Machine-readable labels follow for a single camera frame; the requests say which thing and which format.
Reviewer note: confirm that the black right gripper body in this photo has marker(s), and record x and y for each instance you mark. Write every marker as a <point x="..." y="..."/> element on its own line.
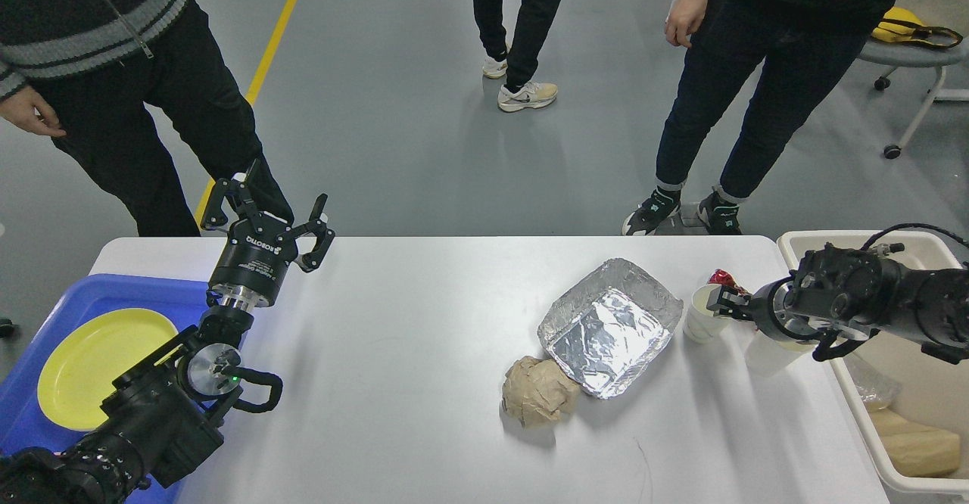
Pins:
<point x="773" y="319"/>

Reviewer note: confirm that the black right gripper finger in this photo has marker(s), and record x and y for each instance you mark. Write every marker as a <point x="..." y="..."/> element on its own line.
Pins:
<point x="728" y="294"/>
<point x="736" y="308"/>

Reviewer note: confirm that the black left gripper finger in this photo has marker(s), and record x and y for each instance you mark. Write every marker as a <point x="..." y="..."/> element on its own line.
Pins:
<point x="234" y="192"/>
<point x="316" y="226"/>

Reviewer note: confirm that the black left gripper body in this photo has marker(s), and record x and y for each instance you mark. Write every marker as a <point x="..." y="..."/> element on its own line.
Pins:
<point x="253" y="264"/>

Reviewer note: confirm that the red snack wrapper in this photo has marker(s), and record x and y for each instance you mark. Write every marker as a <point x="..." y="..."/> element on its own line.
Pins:
<point x="722" y="277"/>

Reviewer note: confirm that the white paper cup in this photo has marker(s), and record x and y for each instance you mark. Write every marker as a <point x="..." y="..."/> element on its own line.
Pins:
<point x="701" y="323"/>

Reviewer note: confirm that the white paper bowl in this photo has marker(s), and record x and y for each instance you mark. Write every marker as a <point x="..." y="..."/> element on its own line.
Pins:
<point x="766" y="356"/>

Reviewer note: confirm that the aluminium foil tray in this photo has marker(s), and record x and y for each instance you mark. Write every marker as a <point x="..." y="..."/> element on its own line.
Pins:
<point x="607" y="329"/>

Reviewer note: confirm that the aluminium foil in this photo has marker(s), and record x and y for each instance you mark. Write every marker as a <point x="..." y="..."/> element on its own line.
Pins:
<point x="877" y="390"/>

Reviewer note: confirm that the yellow plate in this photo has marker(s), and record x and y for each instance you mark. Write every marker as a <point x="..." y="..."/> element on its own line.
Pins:
<point x="77" y="377"/>

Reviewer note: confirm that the brown paper ball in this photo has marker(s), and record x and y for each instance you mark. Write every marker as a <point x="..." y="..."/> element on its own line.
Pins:
<point x="537" y="392"/>

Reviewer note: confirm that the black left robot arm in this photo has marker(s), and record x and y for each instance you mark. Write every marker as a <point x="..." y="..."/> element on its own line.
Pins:
<point x="165" y="413"/>

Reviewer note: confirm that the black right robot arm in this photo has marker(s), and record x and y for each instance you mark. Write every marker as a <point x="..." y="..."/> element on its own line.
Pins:
<point x="838" y="298"/>

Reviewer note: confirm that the blue plastic tray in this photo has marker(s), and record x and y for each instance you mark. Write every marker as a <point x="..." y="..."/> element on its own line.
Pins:
<point x="23" y="423"/>

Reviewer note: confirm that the right metal floor plate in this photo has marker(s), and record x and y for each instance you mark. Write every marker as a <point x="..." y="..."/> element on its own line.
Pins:
<point x="688" y="216"/>

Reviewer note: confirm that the beige plastic bin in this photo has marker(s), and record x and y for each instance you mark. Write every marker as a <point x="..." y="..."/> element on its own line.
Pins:
<point x="932" y="392"/>

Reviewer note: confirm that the person in black trousers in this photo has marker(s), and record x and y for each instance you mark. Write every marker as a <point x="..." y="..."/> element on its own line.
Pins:
<point x="84" y="72"/>

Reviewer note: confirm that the person in dark jeans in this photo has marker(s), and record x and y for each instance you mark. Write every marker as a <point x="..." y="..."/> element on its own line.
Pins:
<point x="802" y="48"/>

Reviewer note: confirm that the yellow bag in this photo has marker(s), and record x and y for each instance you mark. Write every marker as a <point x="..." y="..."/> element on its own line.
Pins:
<point x="902" y="27"/>

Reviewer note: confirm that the person in beige sneakers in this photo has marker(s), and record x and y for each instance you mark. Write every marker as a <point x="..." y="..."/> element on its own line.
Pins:
<point x="516" y="61"/>

